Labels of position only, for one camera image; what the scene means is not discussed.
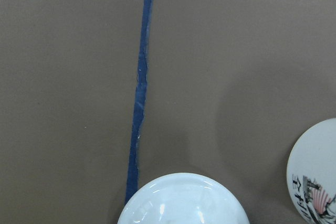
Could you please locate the white enamel cup blue rim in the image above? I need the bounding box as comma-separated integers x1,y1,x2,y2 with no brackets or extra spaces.
287,118,335,223

